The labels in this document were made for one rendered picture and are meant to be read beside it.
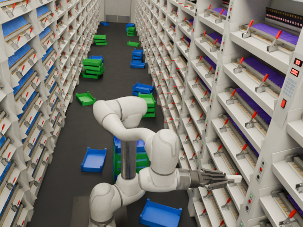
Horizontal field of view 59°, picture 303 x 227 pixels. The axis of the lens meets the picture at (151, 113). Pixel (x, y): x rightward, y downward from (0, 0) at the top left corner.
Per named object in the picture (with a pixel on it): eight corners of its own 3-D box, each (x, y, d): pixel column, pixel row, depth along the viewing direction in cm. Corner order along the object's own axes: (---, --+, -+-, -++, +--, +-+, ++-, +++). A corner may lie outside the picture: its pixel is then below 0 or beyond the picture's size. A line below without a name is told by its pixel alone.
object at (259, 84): (274, 120, 110) (273, 90, 103) (223, 71, 163) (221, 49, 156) (322, 107, 110) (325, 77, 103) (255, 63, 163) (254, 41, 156)
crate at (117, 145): (115, 153, 224) (115, 145, 220) (112, 140, 241) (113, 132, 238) (150, 151, 231) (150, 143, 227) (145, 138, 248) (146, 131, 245)
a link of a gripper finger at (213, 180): (202, 176, 113) (203, 178, 112) (227, 176, 114) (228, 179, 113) (200, 183, 115) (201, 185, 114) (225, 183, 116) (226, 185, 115)
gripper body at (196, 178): (184, 179, 119) (204, 179, 120) (189, 192, 112) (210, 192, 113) (187, 165, 115) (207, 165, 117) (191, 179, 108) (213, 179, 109)
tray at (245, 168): (250, 189, 128) (249, 174, 123) (211, 124, 181) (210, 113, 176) (291, 179, 128) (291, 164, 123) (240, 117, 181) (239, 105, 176)
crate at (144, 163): (115, 168, 231) (115, 161, 228) (112, 154, 249) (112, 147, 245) (148, 165, 238) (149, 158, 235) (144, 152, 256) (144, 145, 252)
